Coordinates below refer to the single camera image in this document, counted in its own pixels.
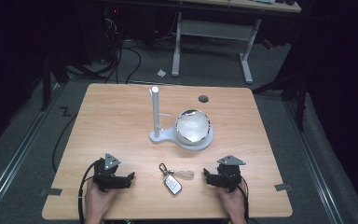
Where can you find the grey tape strip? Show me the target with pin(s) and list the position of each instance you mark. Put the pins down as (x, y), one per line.
(52, 192)
(282, 187)

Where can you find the crumpled white paper scrap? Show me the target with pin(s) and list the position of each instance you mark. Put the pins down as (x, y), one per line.
(161, 73)

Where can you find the person's right hand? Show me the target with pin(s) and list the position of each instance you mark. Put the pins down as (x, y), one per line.
(233, 202)

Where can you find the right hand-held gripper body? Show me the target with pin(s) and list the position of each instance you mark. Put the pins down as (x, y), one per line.
(229, 175)

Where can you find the white bowl with silver rim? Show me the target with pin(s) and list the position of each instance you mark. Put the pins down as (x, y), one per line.
(193, 126)

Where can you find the black metal stand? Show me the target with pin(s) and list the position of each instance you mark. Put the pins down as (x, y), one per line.
(301, 99)
(46, 84)

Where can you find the white-legged wooden desk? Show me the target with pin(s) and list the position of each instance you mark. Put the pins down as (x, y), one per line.
(214, 29)

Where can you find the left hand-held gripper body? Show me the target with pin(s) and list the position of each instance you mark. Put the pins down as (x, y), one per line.
(105, 177)

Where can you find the dark equipment cabinet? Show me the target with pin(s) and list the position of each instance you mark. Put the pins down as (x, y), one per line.
(101, 31)

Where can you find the metal floor rail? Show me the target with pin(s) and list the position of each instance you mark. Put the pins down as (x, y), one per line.
(18, 149)
(315, 165)

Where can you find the person's left hand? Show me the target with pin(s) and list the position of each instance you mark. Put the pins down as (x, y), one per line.
(99, 200)

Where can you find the white stand with pole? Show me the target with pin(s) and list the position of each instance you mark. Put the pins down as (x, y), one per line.
(156, 109)

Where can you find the car key fob with keyring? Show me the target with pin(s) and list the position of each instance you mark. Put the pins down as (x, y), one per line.
(172, 185)

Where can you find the small red object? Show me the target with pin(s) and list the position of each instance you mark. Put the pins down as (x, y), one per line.
(268, 44)

